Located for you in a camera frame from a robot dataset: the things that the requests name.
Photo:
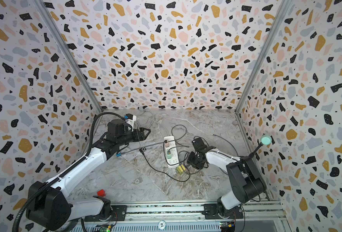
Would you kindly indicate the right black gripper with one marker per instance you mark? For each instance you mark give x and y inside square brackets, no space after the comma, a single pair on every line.
[190,160]

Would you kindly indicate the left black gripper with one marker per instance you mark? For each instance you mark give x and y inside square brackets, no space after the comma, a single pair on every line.
[142,131]

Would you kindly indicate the yellow USB charger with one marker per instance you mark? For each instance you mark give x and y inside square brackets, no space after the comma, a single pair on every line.
[181,169]

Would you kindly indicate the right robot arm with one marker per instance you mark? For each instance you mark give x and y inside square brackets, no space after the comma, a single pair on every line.
[245,178]

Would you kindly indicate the red cube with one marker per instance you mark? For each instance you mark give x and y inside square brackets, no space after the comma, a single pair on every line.
[101,193]

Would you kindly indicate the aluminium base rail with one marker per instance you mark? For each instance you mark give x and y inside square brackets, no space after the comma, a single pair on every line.
[179,216]

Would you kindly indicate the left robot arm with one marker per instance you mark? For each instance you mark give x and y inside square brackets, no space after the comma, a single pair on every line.
[47,203]

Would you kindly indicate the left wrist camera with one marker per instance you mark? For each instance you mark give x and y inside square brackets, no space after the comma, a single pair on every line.
[130,119]

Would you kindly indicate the white power strip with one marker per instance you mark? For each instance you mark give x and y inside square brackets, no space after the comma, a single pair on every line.
[174,160]

